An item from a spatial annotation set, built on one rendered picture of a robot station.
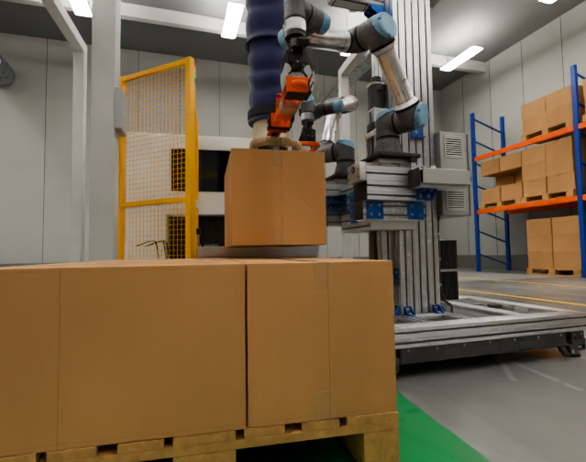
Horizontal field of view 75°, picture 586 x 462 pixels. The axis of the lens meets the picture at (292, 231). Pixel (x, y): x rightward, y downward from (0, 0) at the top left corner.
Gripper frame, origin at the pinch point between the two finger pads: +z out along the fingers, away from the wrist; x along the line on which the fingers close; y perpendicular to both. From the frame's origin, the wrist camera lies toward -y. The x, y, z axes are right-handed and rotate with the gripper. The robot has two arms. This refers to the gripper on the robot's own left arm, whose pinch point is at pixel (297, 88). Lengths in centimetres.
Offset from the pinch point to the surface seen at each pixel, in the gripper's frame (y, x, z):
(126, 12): 750, 219, -486
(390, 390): -28, -17, 93
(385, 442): -28, -15, 106
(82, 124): 375, 186, -106
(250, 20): 53, 10, -56
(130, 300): -29, 47, 66
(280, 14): 49, -3, -58
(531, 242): 600, -668, 42
